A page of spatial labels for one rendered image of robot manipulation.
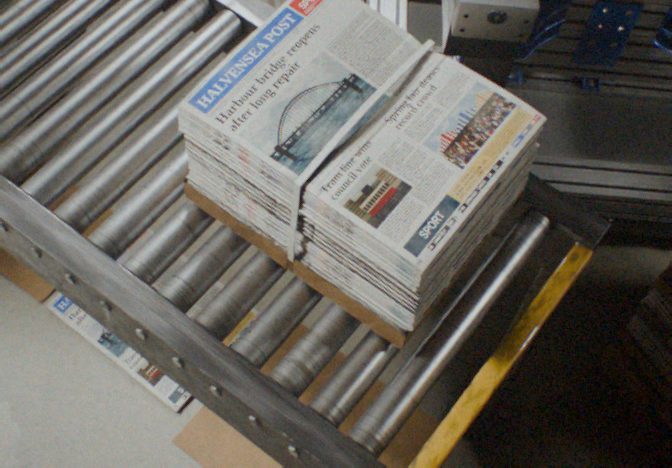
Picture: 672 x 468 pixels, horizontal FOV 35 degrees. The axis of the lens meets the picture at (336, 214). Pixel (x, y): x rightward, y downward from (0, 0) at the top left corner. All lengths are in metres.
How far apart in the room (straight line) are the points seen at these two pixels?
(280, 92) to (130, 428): 1.07
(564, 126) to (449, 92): 1.09
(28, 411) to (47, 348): 0.14
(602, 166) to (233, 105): 1.22
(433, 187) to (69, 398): 1.19
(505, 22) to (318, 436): 0.84
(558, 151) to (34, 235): 1.28
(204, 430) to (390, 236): 1.06
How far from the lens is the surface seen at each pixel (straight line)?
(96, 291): 1.46
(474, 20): 1.86
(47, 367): 2.30
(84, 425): 2.24
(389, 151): 1.30
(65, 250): 1.49
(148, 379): 2.25
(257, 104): 1.32
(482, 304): 1.48
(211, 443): 2.20
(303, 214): 1.30
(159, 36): 1.70
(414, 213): 1.25
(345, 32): 1.40
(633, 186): 2.37
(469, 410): 1.38
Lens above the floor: 2.09
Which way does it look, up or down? 58 degrees down
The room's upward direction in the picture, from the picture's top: 9 degrees clockwise
